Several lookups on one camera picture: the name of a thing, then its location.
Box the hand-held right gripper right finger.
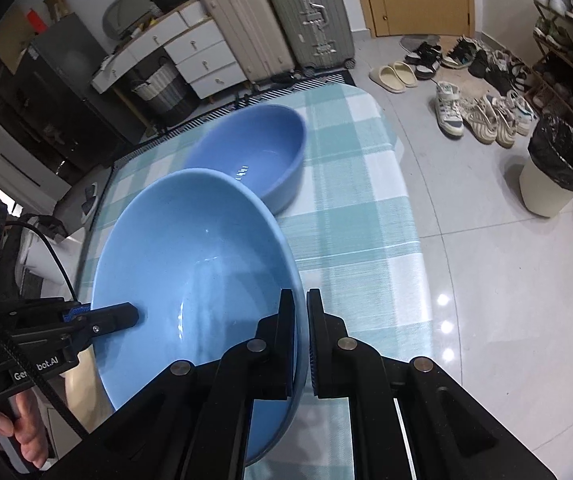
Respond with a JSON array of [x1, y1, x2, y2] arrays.
[[307, 288, 560, 480]]

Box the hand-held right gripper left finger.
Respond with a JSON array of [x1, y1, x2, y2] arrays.
[[34, 288, 300, 480]]

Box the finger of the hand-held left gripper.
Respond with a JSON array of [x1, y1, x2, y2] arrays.
[[21, 301, 140, 350]]

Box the beige round plate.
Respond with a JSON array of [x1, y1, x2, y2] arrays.
[[61, 347, 114, 413]]

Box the light blue bowl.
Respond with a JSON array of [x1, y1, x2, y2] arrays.
[[90, 170, 303, 466]]

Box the person's left hand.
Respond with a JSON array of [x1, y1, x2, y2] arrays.
[[0, 387, 50, 469]]

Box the teal checked tablecloth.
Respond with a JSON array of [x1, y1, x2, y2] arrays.
[[77, 84, 436, 480]]

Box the dark wardrobe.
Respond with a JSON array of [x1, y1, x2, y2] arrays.
[[0, 40, 92, 192]]

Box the grey white laundry basket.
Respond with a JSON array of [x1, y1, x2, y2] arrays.
[[130, 57, 198, 127]]

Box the black cabinet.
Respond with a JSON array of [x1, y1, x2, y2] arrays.
[[0, 12, 134, 186]]

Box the white drawer desk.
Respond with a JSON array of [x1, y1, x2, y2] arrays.
[[91, 0, 247, 102]]

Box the beige slipper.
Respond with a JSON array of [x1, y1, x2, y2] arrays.
[[370, 66, 406, 94], [391, 61, 420, 89]]

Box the scattered loose sneakers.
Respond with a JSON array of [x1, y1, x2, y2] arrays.
[[404, 35, 540, 149]]

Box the white bin with black bag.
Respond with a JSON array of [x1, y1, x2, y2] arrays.
[[519, 112, 573, 219]]

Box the beige cardboard sheet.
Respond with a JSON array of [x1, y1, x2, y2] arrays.
[[0, 10, 32, 74]]

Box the red box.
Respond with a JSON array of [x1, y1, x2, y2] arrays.
[[25, 7, 47, 34]]

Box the beige suitcase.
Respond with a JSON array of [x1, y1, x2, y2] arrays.
[[200, 0, 296, 84]]

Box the grey door mat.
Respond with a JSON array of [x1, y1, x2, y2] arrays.
[[401, 34, 440, 51]]

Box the silver suitcase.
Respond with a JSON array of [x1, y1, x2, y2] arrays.
[[262, 0, 356, 79]]

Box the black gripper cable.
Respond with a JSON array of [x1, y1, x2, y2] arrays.
[[0, 302, 90, 438]]

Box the grey rounded frame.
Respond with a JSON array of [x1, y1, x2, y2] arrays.
[[103, 0, 153, 40]]

